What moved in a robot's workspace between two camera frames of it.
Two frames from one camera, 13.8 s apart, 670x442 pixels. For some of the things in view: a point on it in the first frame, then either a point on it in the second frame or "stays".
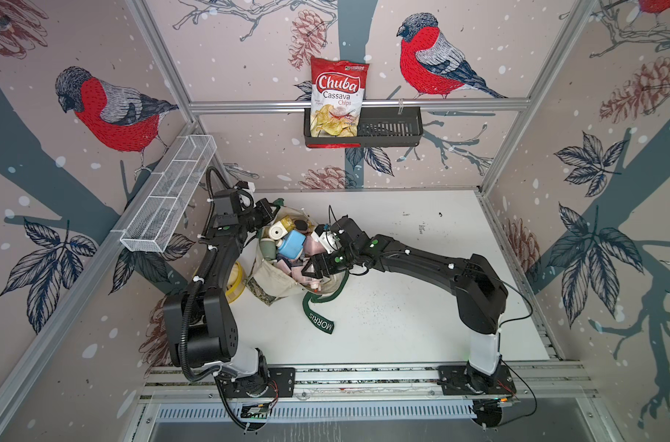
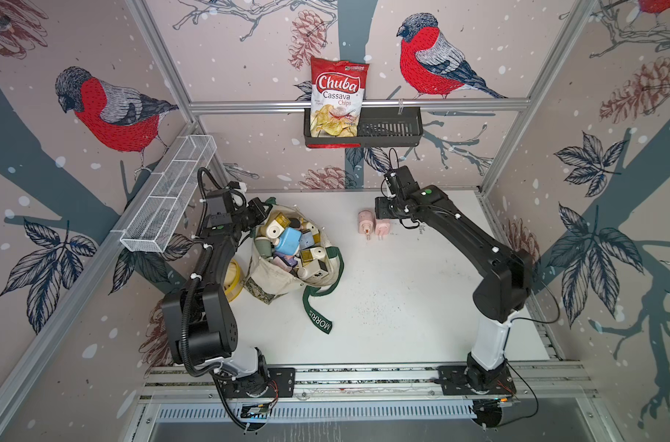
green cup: [268, 247] stays
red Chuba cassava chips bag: [337, 98] stays
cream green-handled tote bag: [284, 247] stays
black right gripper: [313, 263] → [379, 204]
